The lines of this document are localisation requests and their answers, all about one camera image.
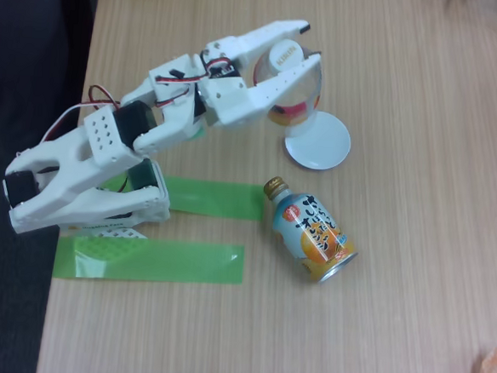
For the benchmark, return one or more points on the clear plastic bottle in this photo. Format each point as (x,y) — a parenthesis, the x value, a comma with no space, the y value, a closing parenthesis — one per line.
(285,54)

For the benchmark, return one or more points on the orange juice bottle can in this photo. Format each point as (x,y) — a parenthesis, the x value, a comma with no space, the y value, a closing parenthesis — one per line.
(309,233)

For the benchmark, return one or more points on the green paper label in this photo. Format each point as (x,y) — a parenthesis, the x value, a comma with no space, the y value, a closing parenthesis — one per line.
(198,132)

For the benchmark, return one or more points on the white round plate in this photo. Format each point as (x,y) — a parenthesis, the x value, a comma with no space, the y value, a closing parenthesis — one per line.
(323,149)

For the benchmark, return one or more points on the short green tape strip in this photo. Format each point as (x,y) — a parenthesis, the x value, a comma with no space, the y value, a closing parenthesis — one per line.
(217,199)

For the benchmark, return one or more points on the long green tape strip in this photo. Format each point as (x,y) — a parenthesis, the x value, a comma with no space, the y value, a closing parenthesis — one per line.
(175,261)

